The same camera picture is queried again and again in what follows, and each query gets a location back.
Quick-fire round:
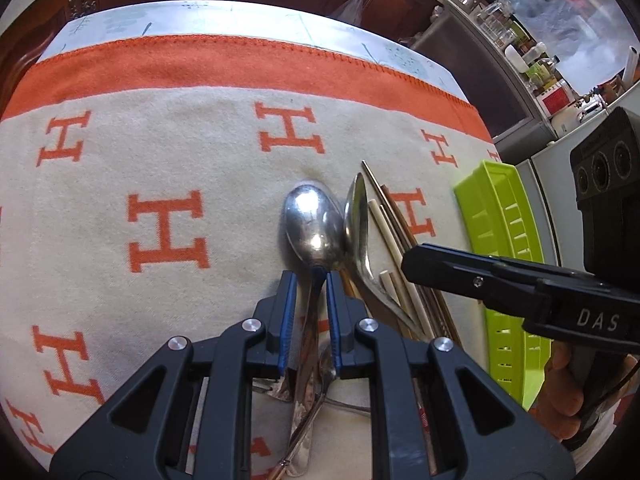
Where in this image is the small steel spoon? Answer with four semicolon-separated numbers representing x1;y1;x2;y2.
267;343;372;480

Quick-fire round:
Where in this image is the large round steel spoon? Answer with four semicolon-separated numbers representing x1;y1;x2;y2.
278;180;352;478

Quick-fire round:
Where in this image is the person right hand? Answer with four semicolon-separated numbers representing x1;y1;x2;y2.
529;340;640;443

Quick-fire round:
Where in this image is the pale bamboo chopstick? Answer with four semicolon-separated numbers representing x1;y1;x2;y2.
378;270;418;340
384;271;424;340

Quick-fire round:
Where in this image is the cream chopstick striped end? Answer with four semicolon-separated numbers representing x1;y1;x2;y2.
368;198;435;340

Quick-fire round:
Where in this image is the green plastic utensil tray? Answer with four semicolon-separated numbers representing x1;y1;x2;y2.
454;160;551;410

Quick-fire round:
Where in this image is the stainless steel chopstick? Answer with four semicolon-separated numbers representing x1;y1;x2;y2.
361;160;460;342

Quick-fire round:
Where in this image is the orange beige H-pattern cloth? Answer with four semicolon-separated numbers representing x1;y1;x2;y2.
1;35;498;467

